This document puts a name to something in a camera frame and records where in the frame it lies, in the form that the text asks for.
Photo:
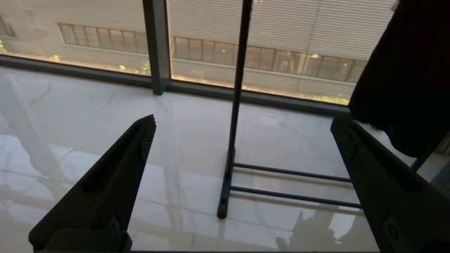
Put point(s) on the window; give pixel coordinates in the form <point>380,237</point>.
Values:
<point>158,45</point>

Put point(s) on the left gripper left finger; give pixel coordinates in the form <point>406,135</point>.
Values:
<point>102,207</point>

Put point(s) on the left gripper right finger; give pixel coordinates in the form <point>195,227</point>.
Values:
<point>397,214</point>

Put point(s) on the black garment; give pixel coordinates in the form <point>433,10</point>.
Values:
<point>408,77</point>

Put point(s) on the black clothes rack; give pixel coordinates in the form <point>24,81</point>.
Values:
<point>235,116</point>

